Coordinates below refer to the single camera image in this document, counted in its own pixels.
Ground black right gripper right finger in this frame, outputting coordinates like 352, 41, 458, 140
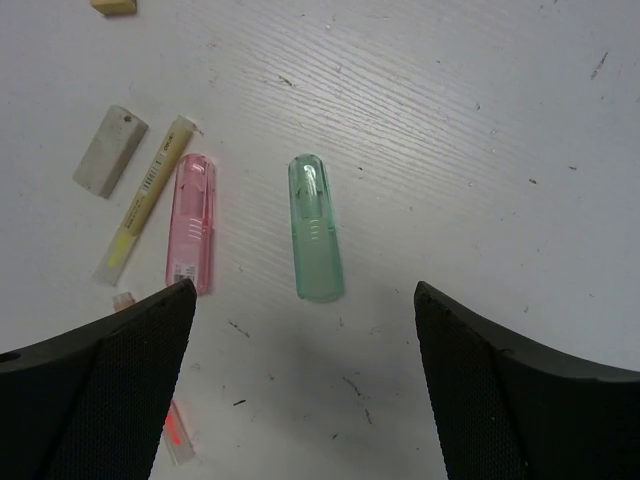
414, 281, 639, 479

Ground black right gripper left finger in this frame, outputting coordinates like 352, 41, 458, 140
1, 279, 197, 479

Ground yellow beige eraser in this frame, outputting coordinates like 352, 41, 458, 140
90, 0, 137, 16

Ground orange slim highlighter pen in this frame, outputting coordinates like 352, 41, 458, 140
112, 292, 195, 466

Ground yellow slim highlighter pen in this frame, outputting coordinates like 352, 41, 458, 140
93, 115, 196, 286

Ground grey white eraser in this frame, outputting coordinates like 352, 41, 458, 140
72, 105, 148, 199

